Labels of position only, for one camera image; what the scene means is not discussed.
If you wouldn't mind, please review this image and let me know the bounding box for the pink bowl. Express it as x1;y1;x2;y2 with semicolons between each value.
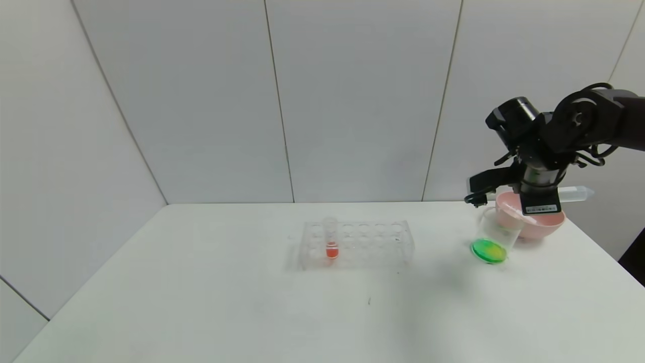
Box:
495;192;566;240

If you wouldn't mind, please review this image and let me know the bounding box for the clear acrylic test tube rack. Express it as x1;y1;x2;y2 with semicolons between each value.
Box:
297;218;415;270

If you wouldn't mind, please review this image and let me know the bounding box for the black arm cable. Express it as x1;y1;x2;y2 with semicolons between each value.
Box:
567;82;615;168

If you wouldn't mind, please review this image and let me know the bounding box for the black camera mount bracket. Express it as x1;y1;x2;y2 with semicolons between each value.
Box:
469;169;522;202

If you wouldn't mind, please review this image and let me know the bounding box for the yellow pigment test tube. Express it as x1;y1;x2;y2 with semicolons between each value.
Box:
496;206;536;223

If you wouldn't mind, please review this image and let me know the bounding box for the blue pigment test tube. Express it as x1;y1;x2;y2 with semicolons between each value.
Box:
557;186;595;203

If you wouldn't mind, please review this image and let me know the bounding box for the clear plastic beaker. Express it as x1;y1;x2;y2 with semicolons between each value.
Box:
470;206;523;265

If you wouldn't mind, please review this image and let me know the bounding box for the red pigment test tube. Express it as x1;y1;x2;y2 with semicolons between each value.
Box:
323;217;339;260

